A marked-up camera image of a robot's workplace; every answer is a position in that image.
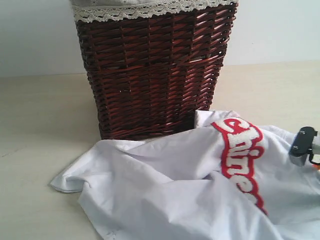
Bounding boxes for dark brown wicker basket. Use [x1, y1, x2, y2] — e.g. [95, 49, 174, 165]
[75, 3, 238, 140]

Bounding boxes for white t-shirt red lettering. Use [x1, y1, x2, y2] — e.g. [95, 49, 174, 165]
[51, 110, 320, 240]

